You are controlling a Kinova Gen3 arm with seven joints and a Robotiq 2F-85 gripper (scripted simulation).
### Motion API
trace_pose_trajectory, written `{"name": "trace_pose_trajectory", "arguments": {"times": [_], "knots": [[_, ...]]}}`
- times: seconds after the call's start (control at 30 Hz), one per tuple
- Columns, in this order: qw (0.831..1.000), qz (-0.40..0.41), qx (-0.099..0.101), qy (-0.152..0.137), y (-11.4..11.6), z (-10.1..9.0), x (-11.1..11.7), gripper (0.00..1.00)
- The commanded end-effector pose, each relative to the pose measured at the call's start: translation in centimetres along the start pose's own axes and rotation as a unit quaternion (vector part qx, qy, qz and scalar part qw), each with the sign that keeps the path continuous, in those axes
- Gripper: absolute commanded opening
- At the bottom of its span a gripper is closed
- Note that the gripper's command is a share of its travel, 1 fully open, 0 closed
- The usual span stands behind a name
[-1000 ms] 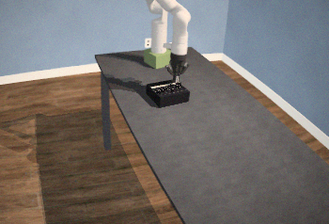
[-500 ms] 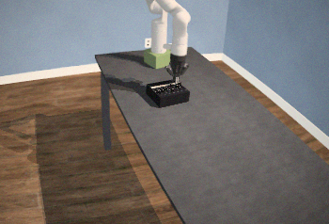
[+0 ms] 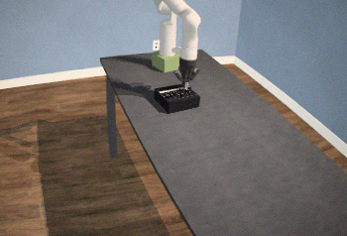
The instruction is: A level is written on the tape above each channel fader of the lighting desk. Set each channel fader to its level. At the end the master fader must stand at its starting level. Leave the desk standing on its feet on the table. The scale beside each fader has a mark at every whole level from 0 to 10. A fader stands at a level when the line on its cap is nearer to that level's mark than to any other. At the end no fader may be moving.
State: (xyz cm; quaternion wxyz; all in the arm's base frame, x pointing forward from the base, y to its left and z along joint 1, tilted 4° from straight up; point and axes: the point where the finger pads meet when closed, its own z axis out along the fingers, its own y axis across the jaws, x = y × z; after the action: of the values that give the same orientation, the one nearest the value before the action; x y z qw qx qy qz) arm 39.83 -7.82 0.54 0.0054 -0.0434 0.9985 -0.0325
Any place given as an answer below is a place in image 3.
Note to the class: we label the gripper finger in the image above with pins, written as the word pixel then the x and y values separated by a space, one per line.
pixel 191 75
pixel 183 79

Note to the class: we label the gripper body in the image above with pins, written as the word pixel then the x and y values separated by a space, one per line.
pixel 186 64

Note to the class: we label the black lighting desk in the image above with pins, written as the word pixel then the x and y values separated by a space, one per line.
pixel 174 98

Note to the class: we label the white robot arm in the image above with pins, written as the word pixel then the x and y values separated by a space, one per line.
pixel 188 49

